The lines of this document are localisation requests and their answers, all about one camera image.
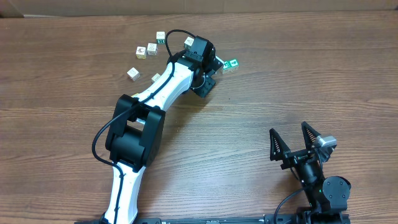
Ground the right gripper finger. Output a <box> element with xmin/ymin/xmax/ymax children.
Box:
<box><xmin>301</xmin><ymin>121</ymin><xmax>320</xmax><ymax>149</ymax></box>
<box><xmin>269</xmin><ymin>129</ymin><xmax>291</xmax><ymax>161</ymax></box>

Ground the white block blue letter side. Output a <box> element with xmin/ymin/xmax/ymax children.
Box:
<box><xmin>151</xmin><ymin>73</ymin><xmax>161</xmax><ymax>83</ymax></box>

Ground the plain white wooden block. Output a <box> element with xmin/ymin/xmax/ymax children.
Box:
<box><xmin>127</xmin><ymin>67</ymin><xmax>141</xmax><ymax>82</ymax></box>

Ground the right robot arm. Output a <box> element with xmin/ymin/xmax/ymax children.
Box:
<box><xmin>269</xmin><ymin>121</ymin><xmax>351</xmax><ymax>223</ymax></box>

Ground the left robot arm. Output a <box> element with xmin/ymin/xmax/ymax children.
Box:
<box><xmin>99</xmin><ymin>36</ymin><xmax>224</xmax><ymax>223</ymax></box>

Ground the green framed block left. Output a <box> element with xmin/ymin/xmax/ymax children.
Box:
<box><xmin>222</xmin><ymin>61</ymin><xmax>231</xmax><ymax>74</ymax></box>

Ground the green framed block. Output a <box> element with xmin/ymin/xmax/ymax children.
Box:
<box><xmin>222</xmin><ymin>61</ymin><xmax>231</xmax><ymax>74</ymax></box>
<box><xmin>229</xmin><ymin>58</ymin><xmax>239</xmax><ymax>72</ymax></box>

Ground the green framed block right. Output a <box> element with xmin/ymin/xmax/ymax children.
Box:
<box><xmin>229</xmin><ymin>58</ymin><xmax>239</xmax><ymax>72</ymax></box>

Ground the white block teal side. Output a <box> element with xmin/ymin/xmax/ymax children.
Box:
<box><xmin>183</xmin><ymin>37</ymin><xmax>195</xmax><ymax>50</ymax></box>

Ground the white block brown print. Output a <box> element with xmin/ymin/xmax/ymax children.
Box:
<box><xmin>147</xmin><ymin>43</ymin><xmax>158</xmax><ymax>55</ymax></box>

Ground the white block green side top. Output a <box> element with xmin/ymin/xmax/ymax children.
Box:
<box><xmin>156</xmin><ymin>31</ymin><xmax>165</xmax><ymax>44</ymax></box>

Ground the white block yellow side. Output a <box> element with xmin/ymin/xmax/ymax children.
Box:
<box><xmin>136</xmin><ymin>46</ymin><xmax>147</xmax><ymax>59</ymax></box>

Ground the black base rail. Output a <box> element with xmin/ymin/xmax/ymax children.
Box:
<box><xmin>75</xmin><ymin>214</ymin><xmax>307</xmax><ymax>224</ymax></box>

